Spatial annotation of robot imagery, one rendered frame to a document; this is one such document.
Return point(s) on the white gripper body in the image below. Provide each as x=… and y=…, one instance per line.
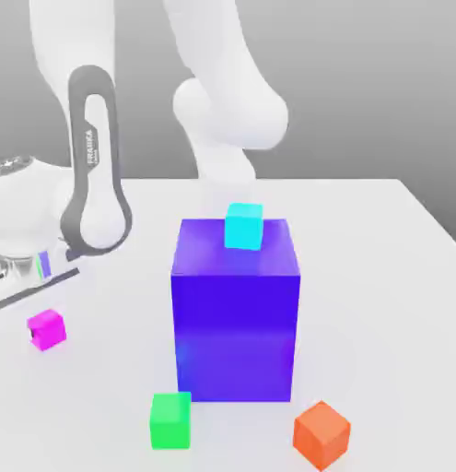
x=37, y=289

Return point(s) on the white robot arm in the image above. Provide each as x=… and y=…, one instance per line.
x=227, y=110

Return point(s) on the small magenta cube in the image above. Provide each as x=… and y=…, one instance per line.
x=47, y=329

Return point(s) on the small green cube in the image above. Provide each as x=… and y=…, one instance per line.
x=170, y=422

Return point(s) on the small cyan cube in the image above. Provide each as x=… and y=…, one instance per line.
x=244, y=226

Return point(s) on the small orange cube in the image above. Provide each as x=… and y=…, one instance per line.
x=320, y=435

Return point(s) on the large blue box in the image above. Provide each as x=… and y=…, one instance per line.
x=235, y=332

